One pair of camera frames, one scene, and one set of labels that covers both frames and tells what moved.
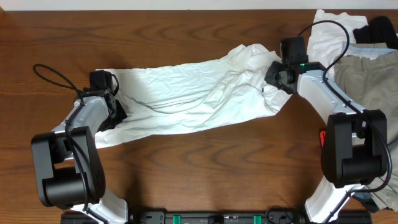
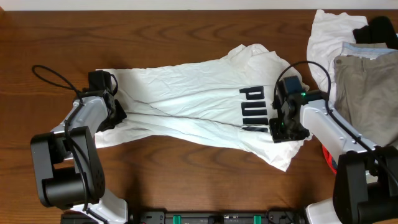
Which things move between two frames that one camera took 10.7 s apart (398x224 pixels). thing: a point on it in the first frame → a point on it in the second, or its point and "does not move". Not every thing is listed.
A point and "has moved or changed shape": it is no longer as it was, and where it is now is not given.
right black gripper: (272, 74) → (286, 134)
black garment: (379, 30) does not move
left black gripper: (117, 112) does not move
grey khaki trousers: (367, 73) does not move
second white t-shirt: (328, 33) does not move
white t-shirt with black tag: (157, 97) has moved or changed shape
